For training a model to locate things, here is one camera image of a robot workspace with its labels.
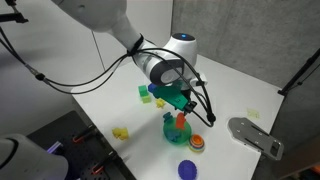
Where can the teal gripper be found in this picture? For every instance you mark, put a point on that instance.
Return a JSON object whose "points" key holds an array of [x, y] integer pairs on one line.
{"points": [[170, 96]]}

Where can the orange toy figure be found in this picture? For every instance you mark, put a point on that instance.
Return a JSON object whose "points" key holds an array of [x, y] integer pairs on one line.
{"points": [[180, 121]]}

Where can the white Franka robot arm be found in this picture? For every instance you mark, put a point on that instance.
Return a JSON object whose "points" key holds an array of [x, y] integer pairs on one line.
{"points": [[100, 13]]}

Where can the teal toy figure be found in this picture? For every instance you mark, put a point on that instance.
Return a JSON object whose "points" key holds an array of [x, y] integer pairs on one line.
{"points": [[167, 116]]}

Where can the green translucent bowl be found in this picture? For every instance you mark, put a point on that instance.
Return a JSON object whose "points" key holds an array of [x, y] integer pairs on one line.
{"points": [[182, 137]]}

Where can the yellow star toy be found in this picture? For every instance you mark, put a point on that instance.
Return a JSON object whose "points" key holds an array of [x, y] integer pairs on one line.
{"points": [[160, 103]]}

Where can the blue toy figure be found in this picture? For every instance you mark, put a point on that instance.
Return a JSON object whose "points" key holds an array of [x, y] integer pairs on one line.
{"points": [[172, 135]]}

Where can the blue toy block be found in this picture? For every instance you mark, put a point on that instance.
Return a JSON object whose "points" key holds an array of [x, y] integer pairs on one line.
{"points": [[151, 87]]}

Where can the light green toy cube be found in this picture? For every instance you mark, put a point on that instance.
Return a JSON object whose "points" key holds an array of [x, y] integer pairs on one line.
{"points": [[146, 99]]}

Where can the blue ridged round toy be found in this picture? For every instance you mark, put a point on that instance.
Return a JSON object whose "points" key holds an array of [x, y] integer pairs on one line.
{"points": [[187, 170]]}

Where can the yellow toy animal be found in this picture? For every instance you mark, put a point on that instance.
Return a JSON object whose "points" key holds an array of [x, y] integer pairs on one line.
{"points": [[120, 133]]}

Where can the rainbow stacking cups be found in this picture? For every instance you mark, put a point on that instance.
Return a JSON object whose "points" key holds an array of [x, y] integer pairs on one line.
{"points": [[196, 144]]}

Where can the pale yellow sticker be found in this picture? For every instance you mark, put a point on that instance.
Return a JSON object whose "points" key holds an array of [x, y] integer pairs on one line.
{"points": [[253, 113]]}

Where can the grey metal plate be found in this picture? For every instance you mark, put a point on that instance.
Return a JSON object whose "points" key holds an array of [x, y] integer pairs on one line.
{"points": [[253, 135]]}

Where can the black tripod stand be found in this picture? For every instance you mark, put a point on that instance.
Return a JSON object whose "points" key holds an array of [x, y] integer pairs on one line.
{"points": [[296, 77]]}

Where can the black perforated mounting board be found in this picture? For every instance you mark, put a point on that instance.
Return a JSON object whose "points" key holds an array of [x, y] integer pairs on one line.
{"points": [[83, 156]]}

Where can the purple lit bracket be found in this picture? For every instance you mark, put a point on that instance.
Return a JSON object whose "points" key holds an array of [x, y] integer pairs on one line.
{"points": [[55, 147]]}

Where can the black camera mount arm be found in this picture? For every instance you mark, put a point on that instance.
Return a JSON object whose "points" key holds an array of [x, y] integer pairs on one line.
{"points": [[13, 16]]}

